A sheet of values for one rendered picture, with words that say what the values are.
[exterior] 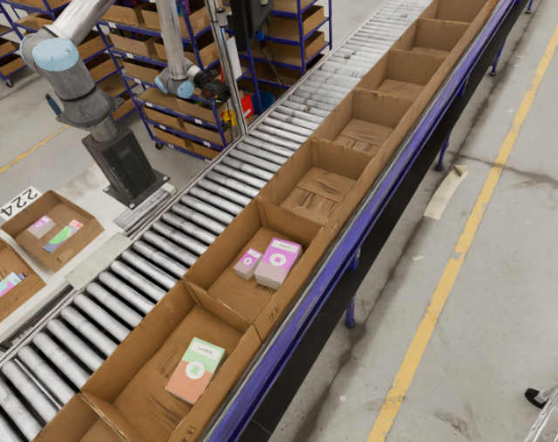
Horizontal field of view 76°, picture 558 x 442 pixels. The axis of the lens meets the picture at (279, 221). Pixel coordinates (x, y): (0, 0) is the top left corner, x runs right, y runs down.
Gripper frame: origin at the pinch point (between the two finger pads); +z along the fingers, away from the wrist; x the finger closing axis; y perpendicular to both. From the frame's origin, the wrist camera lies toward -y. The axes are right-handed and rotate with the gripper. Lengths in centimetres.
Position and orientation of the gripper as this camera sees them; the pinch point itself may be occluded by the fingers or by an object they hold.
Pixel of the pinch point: (226, 98)
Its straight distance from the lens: 206.6
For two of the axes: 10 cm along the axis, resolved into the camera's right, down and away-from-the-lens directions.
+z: 7.7, 6.4, 0.0
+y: -3.9, 4.7, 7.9
